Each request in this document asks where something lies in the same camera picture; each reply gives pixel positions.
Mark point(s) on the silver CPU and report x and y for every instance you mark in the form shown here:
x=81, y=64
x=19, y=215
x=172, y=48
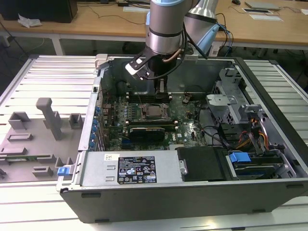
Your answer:
x=156, y=111

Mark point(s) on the grey flat laptop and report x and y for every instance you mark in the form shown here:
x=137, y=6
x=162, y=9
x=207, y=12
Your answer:
x=262, y=5

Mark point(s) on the white crumpled paper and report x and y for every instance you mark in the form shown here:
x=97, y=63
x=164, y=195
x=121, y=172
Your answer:
x=29, y=21

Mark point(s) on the CPU socket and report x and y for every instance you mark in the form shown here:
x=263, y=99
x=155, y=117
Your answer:
x=156, y=111

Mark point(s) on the blue case latch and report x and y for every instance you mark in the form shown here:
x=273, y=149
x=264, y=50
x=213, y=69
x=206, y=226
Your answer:
x=63, y=171

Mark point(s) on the black computer mouse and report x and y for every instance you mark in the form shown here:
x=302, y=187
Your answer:
x=235, y=2

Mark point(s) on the blue slot clip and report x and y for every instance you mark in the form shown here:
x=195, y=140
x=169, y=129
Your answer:
x=95, y=123
x=94, y=130
x=91, y=144
x=92, y=137
x=97, y=111

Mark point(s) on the black power supply label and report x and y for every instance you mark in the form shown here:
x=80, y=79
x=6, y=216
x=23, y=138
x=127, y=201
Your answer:
x=136, y=169

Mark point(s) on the blue disk carrier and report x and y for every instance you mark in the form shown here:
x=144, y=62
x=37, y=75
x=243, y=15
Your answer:
x=239, y=158

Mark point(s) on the black hard disk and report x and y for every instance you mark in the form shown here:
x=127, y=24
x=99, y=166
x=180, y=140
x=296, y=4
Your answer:
x=257, y=168

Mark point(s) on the white paper sheet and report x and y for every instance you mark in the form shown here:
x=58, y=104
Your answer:
x=265, y=17
x=134, y=9

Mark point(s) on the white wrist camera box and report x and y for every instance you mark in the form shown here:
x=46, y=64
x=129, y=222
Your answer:
x=134, y=68

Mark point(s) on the green motherboard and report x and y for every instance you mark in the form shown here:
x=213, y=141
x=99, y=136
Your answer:
x=187, y=134

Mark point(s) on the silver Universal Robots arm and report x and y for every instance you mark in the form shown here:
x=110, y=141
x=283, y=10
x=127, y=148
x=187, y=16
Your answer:
x=163, y=29

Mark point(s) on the black box on desk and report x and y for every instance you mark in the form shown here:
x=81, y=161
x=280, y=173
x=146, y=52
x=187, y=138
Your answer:
x=36, y=9

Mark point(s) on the black graphics card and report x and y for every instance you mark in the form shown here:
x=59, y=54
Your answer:
x=146, y=136

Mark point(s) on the silver disk bay cage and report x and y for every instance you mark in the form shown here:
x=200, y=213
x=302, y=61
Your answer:
x=223, y=103

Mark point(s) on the grey parts rack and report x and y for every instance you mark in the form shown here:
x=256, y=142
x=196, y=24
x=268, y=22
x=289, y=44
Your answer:
x=31, y=144

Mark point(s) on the black open PC case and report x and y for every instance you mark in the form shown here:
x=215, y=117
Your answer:
x=168, y=204

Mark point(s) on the silver power supply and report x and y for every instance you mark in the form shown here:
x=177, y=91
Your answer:
x=96, y=168

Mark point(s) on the green RAM stick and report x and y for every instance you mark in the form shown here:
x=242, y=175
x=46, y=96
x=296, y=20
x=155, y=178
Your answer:
x=24, y=158

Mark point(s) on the black drive bay cover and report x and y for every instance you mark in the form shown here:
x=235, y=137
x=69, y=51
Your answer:
x=202, y=163

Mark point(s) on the black round board component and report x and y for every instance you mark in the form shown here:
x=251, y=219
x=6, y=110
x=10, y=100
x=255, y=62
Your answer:
x=121, y=87

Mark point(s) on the wooden desk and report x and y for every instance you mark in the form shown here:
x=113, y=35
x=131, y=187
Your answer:
x=96, y=24

